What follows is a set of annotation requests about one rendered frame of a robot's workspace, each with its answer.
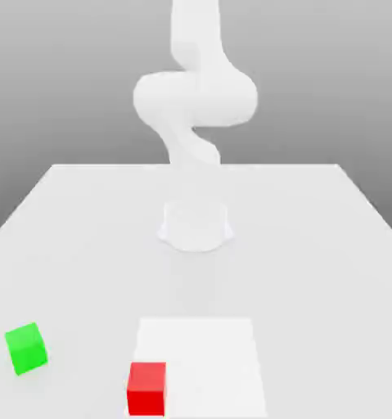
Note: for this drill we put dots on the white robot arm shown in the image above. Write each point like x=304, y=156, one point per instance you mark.
x=195, y=98

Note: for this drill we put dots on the small red cube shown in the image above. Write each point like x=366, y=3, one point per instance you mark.
x=146, y=389

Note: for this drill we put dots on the small green cube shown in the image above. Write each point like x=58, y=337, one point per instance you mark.
x=26, y=349

